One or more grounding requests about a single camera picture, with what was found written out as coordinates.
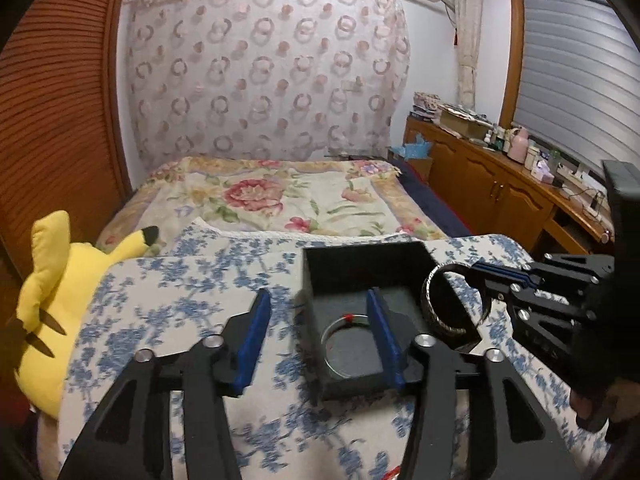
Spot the patterned bangle bracelet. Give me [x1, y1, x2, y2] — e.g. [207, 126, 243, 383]
[422, 262, 493, 336]

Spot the black jewelry box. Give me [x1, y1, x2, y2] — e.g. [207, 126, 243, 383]
[301, 240, 483, 402]

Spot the person's right hand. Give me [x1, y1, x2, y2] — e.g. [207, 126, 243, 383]
[570, 379, 640, 422]

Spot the wooden sideboard cabinet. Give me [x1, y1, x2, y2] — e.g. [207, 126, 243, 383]
[404, 117, 613, 256]

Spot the dark blue bed sheet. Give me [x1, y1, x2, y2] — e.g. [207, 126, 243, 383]
[390, 159, 472, 237]

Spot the pink bottle on sideboard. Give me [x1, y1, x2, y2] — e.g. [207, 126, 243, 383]
[508, 127, 529, 165]

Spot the silver bangle with red bead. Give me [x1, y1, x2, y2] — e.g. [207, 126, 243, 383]
[320, 313, 382, 379]

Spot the blue tissue box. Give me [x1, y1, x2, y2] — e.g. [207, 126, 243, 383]
[387, 133, 433, 182]

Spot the cardboard box on sideboard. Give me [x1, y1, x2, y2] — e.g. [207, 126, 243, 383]
[439, 104, 492, 139]

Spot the yellow Pikachu plush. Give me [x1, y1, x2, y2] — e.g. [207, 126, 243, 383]
[14, 210, 160, 419]

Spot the grey window blind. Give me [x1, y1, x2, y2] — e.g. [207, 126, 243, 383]
[513, 0, 639, 170]

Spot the floral bed quilt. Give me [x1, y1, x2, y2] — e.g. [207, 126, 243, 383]
[98, 156, 446, 252]

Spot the cream tied window curtain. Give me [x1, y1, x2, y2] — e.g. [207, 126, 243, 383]
[454, 0, 483, 110]

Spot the circle patterned lace curtain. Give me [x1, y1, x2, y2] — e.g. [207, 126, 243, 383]
[126, 0, 410, 170]

